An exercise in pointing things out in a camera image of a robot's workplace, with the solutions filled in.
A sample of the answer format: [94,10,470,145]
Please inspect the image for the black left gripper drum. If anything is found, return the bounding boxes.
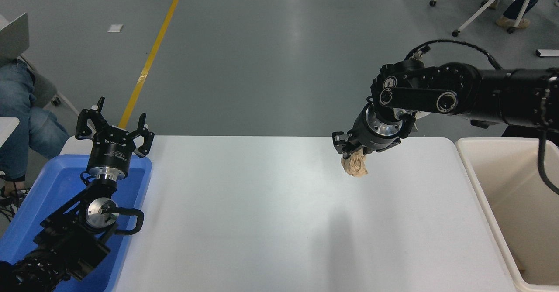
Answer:
[86,125,137,175]

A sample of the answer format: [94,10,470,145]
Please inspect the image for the large pale plastic bin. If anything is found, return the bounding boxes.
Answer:
[455,137,559,292]

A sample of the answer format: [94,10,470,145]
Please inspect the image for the white desk corner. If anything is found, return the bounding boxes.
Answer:
[0,117,21,147]

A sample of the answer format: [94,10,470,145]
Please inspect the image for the seated person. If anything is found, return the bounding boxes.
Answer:
[0,58,71,196]

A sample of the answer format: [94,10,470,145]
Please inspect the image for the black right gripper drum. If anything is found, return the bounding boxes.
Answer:
[348,104,380,154]

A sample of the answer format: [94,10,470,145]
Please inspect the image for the grey laptop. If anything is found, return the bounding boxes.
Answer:
[0,14,30,68]

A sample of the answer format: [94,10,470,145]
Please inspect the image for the black floor cables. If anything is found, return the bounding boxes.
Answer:
[0,181,29,223]

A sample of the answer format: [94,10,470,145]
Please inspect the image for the blue plastic tray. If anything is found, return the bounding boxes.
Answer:
[0,154,153,292]

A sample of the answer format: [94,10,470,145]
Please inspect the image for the person beside white chair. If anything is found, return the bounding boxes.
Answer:
[495,0,559,29]

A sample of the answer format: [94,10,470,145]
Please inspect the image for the tan paper ball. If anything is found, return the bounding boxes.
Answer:
[340,149,369,179]

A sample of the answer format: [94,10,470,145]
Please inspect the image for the grey office chair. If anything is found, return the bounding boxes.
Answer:
[20,55,82,118]

